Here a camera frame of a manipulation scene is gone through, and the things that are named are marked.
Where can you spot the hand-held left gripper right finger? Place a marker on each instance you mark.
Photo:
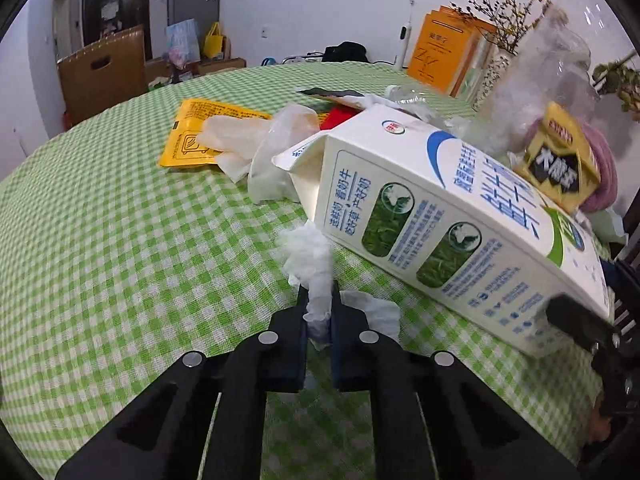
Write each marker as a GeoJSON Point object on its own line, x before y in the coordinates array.
{"type": "Point", "coordinates": [337, 355]}

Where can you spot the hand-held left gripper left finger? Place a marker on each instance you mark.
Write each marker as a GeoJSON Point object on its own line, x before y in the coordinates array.
{"type": "Point", "coordinates": [301, 360]}

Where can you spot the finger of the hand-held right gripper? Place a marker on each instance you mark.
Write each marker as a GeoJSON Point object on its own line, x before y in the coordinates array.
{"type": "Point", "coordinates": [575, 317]}

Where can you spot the white tissue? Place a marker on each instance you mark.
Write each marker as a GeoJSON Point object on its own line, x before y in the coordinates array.
{"type": "Point", "coordinates": [310, 260]}

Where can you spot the white milk carton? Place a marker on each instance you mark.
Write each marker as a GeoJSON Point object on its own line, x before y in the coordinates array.
{"type": "Point", "coordinates": [430, 200]}

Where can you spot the yellow plastic packet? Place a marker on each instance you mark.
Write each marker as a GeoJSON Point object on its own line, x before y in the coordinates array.
{"type": "Point", "coordinates": [195, 125]}

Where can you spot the dark wooden spindle chair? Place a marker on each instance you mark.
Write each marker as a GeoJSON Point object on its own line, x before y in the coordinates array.
{"type": "Point", "coordinates": [625, 280]}

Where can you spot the pink ribbed vase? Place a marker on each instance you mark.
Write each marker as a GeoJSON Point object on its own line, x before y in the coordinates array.
{"type": "Point", "coordinates": [602, 170]}

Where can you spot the yellow black snack packet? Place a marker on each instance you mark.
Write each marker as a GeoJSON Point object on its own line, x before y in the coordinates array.
{"type": "Point", "coordinates": [555, 160]}

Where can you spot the white plastic bag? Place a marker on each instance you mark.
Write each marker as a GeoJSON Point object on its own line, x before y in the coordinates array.
{"type": "Point", "coordinates": [280, 160]}

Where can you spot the green checked tablecloth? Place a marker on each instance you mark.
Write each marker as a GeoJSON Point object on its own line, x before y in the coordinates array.
{"type": "Point", "coordinates": [125, 235]}

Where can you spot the red packet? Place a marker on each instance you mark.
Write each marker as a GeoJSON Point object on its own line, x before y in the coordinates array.
{"type": "Point", "coordinates": [335, 119]}

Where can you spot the pink artificial flower bouquet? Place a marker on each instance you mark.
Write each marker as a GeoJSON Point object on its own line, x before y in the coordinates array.
{"type": "Point", "coordinates": [620, 80]}

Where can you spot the tall clear glass vase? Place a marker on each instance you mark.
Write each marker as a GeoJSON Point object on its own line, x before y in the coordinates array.
{"type": "Point", "coordinates": [530, 70]}

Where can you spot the white patterned vase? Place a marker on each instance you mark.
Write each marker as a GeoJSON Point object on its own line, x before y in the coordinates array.
{"type": "Point", "coordinates": [495, 75]}

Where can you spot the black silver packet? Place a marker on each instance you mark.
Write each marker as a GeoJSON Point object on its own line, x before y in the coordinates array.
{"type": "Point", "coordinates": [325, 93]}

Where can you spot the crushed clear plastic bottle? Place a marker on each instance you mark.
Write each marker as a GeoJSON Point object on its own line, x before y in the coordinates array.
{"type": "Point", "coordinates": [410, 96]}

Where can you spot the orange cardboard box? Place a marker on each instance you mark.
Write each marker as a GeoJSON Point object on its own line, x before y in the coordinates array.
{"type": "Point", "coordinates": [435, 50]}

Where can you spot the black bag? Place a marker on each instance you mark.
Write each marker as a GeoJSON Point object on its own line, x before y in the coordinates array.
{"type": "Point", "coordinates": [345, 51]}

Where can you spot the open cardboard box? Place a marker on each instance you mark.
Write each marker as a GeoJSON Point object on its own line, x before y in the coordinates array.
{"type": "Point", "coordinates": [220, 65]}

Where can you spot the dry budded branches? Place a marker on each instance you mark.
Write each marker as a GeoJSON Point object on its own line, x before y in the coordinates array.
{"type": "Point", "coordinates": [505, 15]}

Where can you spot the white electric toothbrush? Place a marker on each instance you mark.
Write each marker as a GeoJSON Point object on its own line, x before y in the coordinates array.
{"type": "Point", "coordinates": [404, 35]}

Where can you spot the yellow tote bag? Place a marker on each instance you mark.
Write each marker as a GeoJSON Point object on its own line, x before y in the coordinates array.
{"type": "Point", "coordinates": [214, 42]}

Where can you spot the brown wooden chair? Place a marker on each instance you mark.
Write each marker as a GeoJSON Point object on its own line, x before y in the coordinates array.
{"type": "Point", "coordinates": [100, 85]}

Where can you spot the blue printed gift bag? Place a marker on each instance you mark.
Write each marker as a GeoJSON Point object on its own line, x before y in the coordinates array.
{"type": "Point", "coordinates": [182, 40]}

